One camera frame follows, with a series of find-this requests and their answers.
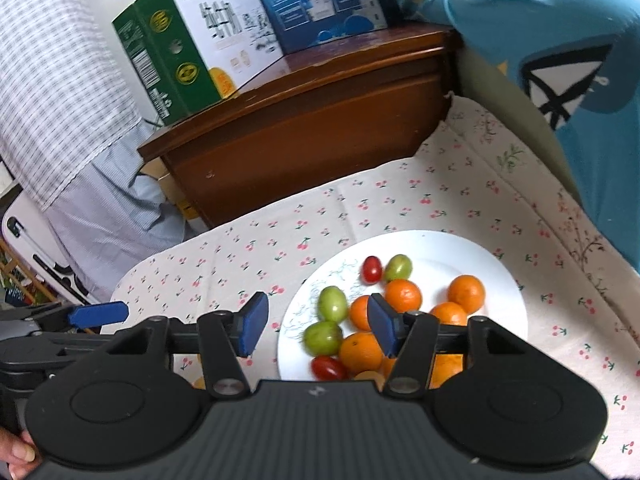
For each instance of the pile of orange mandarins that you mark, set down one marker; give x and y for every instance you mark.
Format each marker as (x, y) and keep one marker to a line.
(402, 295)

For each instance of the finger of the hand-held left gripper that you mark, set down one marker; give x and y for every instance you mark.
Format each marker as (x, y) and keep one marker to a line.
(97, 314)

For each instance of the floral print bed sheet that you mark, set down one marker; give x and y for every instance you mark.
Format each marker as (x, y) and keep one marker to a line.
(575, 220)

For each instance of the blue pillow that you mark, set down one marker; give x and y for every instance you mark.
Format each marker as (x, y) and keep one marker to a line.
(500, 25)

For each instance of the brown cardboard box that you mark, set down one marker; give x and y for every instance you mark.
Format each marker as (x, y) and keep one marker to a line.
(167, 182)

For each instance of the plaid curtain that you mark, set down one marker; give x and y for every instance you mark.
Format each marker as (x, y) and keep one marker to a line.
(55, 85)

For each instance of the person's left hand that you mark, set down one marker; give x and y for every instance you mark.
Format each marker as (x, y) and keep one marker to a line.
(15, 452)

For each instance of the cherry print tablecloth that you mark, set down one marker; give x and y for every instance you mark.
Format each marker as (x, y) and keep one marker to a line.
(425, 200)

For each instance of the small green jujube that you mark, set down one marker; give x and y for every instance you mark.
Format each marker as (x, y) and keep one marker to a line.
(397, 266)

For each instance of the green carton box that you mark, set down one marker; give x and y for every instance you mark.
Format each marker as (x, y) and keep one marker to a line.
(170, 60)

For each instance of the red cherry tomato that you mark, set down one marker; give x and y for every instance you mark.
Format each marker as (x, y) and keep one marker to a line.
(327, 367)
(371, 268)

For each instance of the wooden shelf rack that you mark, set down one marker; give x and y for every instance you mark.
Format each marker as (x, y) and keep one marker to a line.
(10, 265)

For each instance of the brown wooden nightstand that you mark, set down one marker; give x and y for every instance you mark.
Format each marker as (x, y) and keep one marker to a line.
(300, 145)

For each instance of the white ceramic plate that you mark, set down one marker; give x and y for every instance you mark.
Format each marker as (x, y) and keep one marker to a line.
(435, 260)

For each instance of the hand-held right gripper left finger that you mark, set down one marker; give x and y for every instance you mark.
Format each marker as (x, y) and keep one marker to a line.
(252, 322)

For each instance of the blue carton box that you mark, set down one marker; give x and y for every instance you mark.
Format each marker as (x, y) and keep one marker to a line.
(325, 5)

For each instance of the large green jujube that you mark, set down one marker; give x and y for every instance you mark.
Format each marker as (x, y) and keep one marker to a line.
(332, 302)
(322, 337)

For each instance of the light blue cloth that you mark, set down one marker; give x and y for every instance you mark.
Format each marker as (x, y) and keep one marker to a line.
(115, 220)

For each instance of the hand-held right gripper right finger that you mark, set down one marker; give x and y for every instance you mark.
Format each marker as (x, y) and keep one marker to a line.
(382, 330)

